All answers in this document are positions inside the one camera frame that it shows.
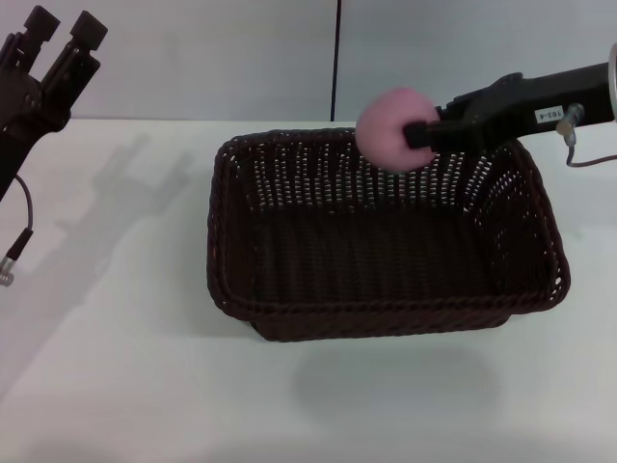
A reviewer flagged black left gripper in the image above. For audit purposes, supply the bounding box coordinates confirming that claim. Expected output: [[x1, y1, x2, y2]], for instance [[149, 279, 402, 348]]
[[0, 5, 109, 204]]

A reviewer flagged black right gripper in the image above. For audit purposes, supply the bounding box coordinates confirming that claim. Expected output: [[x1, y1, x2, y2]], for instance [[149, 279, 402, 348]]
[[403, 61, 614, 151]]

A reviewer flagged pink peach toy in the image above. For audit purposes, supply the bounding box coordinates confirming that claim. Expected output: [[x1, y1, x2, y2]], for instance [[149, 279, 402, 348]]
[[355, 86, 441, 173]]

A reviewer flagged dark brown woven basket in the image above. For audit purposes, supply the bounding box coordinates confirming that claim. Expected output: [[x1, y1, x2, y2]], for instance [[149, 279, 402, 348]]
[[205, 126, 572, 344]]

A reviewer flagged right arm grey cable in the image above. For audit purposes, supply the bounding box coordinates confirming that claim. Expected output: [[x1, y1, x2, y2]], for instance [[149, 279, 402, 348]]
[[554, 102, 617, 169]]

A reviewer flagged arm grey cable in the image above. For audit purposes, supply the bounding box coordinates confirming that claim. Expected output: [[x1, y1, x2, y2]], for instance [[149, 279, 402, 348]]
[[554, 102, 617, 169], [0, 173, 36, 288]]

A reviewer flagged left arm grey cable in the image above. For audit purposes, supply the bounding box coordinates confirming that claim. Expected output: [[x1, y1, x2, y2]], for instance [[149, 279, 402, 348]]
[[0, 173, 36, 288]]

